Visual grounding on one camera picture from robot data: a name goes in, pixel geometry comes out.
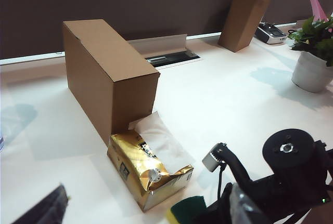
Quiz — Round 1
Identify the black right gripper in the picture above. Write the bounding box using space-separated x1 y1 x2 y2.
204 171 333 224

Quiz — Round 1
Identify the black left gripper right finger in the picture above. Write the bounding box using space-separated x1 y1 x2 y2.
229 183 266 224

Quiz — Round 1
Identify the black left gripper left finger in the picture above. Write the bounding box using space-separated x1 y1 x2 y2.
12 183 71 224

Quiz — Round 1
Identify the yellow green scouring sponge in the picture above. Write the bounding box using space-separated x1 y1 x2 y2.
170 195 207 224

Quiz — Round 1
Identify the white tissue sheet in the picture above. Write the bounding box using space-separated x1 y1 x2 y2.
128 110 196 173

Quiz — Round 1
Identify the gold tissue pack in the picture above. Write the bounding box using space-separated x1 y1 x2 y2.
107 130 195 213

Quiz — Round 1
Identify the brown cardboard box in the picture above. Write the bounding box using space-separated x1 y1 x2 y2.
62 19 160 144

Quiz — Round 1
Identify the white plant pot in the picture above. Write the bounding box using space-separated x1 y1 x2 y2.
291 50 333 94

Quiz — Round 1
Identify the white black desktop device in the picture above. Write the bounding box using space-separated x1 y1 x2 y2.
254 21 287 46

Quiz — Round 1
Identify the tall open cardboard box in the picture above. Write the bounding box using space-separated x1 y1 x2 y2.
217 0 274 54

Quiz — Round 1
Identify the green leafy plant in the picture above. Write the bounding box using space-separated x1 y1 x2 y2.
287 13 333 68

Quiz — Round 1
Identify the pink pointed flower spathe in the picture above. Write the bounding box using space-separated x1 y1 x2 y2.
305 0 329 23

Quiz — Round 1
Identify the wide brown desk partition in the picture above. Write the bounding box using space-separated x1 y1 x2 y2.
0 0 333 62

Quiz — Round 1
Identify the black right camera cable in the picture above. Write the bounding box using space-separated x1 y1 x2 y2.
216 164 227 204

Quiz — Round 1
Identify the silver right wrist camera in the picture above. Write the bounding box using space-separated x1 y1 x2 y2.
202 142 235 174

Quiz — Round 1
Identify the beige cable tray lid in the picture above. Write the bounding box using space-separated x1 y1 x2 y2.
127 33 188 59

